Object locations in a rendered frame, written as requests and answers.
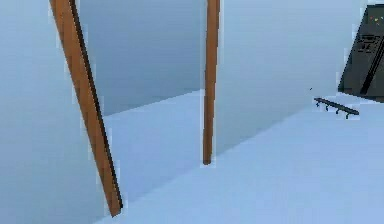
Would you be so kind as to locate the black fridge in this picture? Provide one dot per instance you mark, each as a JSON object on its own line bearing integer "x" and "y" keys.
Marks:
{"x": 363, "y": 60}

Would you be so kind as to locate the brown wooden door frame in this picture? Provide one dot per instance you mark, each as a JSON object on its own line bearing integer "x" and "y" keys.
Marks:
{"x": 83, "y": 100}

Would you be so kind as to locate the black wall hook rail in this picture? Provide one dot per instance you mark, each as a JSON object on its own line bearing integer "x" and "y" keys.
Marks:
{"x": 336, "y": 107}

